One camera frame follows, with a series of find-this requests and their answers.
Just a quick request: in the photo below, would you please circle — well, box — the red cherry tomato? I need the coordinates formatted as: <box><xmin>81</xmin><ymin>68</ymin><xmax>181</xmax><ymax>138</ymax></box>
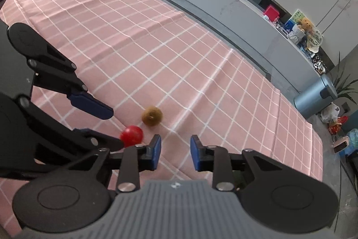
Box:
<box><xmin>119</xmin><ymin>126</ymin><xmax>144</xmax><ymax>147</ymax></box>

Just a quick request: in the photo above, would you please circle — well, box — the pink stool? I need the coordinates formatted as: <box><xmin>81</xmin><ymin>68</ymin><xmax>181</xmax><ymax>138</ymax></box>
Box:
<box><xmin>332</xmin><ymin>135</ymin><xmax>350</xmax><ymax>155</ymax></box>

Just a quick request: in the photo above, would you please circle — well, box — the red gift bag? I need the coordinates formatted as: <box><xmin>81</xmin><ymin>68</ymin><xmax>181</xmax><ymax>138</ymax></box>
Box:
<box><xmin>328</xmin><ymin>116</ymin><xmax>348</xmax><ymax>135</ymax></box>

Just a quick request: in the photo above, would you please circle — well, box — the white plastic bag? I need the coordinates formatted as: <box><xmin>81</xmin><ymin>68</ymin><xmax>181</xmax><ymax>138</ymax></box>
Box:
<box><xmin>319</xmin><ymin>103</ymin><xmax>340</xmax><ymax>124</ymax></box>

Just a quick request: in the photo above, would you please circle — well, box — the blue grey trash bin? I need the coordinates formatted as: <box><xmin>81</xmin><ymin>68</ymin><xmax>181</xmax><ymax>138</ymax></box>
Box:
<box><xmin>294</xmin><ymin>74</ymin><xmax>338</xmax><ymax>119</ymax></box>

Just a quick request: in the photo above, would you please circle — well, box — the pink checkered tablecloth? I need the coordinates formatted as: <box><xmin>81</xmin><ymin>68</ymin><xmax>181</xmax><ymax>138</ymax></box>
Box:
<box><xmin>0</xmin><ymin>0</ymin><xmax>325</xmax><ymax>239</ymax></box>

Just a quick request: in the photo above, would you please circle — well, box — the long leaf potted plant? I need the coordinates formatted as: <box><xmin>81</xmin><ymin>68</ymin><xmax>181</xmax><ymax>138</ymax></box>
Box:
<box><xmin>328</xmin><ymin>52</ymin><xmax>357</xmax><ymax>105</ymax></box>

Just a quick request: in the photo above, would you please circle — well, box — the grey marble tv bench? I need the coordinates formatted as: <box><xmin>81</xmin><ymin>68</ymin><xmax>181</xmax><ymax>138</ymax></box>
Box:
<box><xmin>174</xmin><ymin>0</ymin><xmax>320</xmax><ymax>92</ymax></box>

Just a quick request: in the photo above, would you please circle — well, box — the teddy bear toy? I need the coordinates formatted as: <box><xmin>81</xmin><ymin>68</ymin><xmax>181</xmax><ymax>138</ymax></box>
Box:
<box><xmin>297</xmin><ymin>17</ymin><xmax>314</xmax><ymax>36</ymax></box>

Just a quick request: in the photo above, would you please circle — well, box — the red box on bench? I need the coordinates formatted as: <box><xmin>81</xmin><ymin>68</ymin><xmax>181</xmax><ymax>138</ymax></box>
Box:
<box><xmin>263</xmin><ymin>5</ymin><xmax>280</xmax><ymax>22</ymax></box>

